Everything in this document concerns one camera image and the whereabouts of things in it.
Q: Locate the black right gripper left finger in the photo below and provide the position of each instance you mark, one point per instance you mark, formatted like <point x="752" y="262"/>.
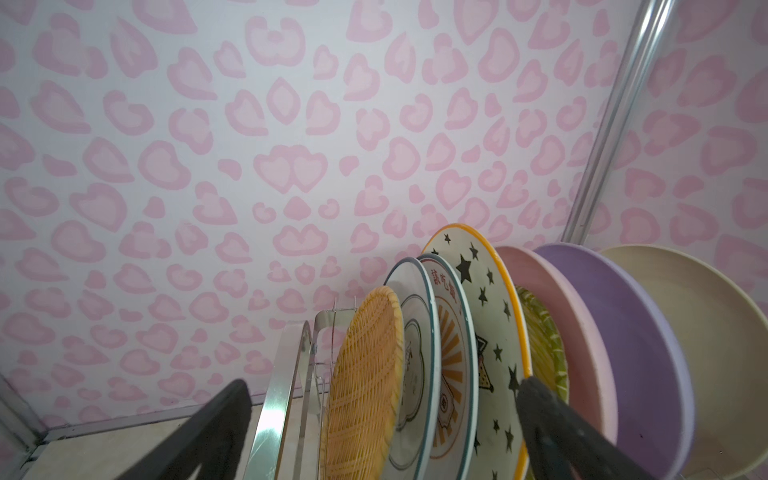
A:
<point x="208" y="445"/>

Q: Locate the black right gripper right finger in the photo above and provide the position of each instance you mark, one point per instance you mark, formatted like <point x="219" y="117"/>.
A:
<point x="562" y="445"/>

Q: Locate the pink plate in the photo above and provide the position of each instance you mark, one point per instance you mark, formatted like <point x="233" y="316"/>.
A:
<point x="592" y="390"/>

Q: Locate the green yellow woven plate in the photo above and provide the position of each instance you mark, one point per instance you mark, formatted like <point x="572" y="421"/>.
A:
<point x="546" y="346"/>

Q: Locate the purple plate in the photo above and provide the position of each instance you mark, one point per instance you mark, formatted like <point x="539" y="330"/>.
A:
<point x="656" y="404"/>

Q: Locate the white plate orange sunburst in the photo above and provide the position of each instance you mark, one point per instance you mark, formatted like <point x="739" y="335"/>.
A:
<point x="457" y="410"/>

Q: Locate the white star cartoon plate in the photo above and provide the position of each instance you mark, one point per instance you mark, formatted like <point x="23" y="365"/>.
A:
<point x="504" y="357"/>

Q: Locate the white plate black rim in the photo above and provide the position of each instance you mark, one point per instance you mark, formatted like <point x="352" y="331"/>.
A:
<point x="412" y="441"/>

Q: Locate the orange woven pattern plate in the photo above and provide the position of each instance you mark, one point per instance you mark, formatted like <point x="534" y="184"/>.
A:
<point x="365" y="393"/>

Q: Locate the cream beige plate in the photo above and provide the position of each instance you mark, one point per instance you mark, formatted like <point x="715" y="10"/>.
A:
<point x="723" y="335"/>

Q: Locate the stainless steel dish rack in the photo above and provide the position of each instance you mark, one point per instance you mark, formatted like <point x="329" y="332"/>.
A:
<point x="288" y="434"/>

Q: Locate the aluminium frame profile right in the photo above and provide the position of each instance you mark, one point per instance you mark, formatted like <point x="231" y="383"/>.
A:
<point x="646" y="37"/>

